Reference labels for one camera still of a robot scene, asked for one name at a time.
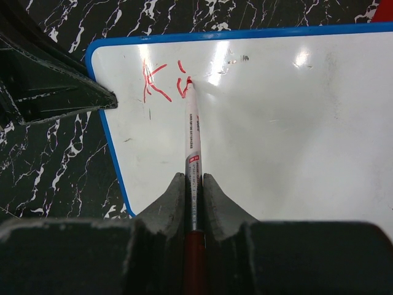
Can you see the red capped whiteboard marker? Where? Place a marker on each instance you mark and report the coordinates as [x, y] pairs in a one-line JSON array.
[[194, 277]]

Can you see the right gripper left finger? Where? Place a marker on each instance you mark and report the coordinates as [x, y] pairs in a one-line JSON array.
[[141, 255]]

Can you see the red plastic shopping basket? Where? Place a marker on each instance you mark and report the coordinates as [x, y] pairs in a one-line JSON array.
[[384, 12]]

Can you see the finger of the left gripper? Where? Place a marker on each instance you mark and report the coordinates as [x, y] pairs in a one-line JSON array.
[[40, 81]]

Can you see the blue framed whiteboard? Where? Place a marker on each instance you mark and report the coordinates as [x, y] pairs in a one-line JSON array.
[[296, 123]]

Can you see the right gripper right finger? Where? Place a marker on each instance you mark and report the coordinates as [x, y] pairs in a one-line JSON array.
[[248, 256]]

